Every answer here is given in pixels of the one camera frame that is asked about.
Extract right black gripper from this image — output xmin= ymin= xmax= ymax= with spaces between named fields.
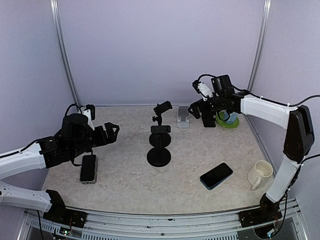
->
xmin=187 ymin=92 xmax=225 ymax=119

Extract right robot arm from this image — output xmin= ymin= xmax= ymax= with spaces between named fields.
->
xmin=188 ymin=91 xmax=315 ymax=204

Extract right aluminium frame post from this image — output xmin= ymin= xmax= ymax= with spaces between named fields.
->
xmin=247 ymin=0 xmax=272 ymax=91

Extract aluminium frame post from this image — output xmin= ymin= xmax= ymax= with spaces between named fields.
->
xmin=247 ymin=0 xmax=272 ymax=91
xmin=49 ymin=0 xmax=81 ymax=106

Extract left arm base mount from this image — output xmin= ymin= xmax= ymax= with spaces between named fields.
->
xmin=43 ymin=189 xmax=87 ymax=229

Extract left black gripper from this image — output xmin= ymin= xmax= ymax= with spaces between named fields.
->
xmin=70 ymin=122 xmax=120 ymax=158

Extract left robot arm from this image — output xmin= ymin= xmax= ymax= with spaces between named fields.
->
xmin=0 ymin=113 xmax=120 ymax=223

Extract left aluminium frame post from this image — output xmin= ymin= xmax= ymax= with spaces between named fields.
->
xmin=49 ymin=0 xmax=81 ymax=106

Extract rear black round-base stand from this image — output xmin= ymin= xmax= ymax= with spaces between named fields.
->
xmin=149 ymin=100 xmax=173 ymax=148

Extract green saucer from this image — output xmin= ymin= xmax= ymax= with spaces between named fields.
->
xmin=215 ymin=112 xmax=240 ymax=129

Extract cream ceramic mug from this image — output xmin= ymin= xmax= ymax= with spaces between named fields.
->
xmin=247 ymin=160 xmax=274 ymax=191

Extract blue phone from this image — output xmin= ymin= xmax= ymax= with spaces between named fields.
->
xmin=199 ymin=162 xmax=234 ymax=191

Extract white folding phone stand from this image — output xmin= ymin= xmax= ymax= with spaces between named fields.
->
xmin=176 ymin=105 xmax=190 ymax=129

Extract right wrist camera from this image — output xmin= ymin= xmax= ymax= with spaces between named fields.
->
xmin=192 ymin=80 xmax=214 ymax=101

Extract light blue mug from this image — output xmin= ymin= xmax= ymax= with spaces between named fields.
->
xmin=220 ymin=111 xmax=239 ymax=125

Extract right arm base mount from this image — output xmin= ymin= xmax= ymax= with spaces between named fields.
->
xmin=238 ymin=191 xmax=288 ymax=228

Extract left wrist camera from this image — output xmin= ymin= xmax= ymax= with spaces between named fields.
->
xmin=82 ymin=104 xmax=96 ymax=131

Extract phone in clear case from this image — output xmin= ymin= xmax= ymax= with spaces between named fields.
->
xmin=79 ymin=154 xmax=98 ymax=185

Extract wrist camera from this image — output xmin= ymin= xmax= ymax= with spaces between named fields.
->
xmin=82 ymin=104 xmax=96 ymax=131
xmin=192 ymin=80 xmax=214 ymax=101

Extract black folding phone stand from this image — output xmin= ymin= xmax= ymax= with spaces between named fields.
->
xmin=201 ymin=112 xmax=216 ymax=128

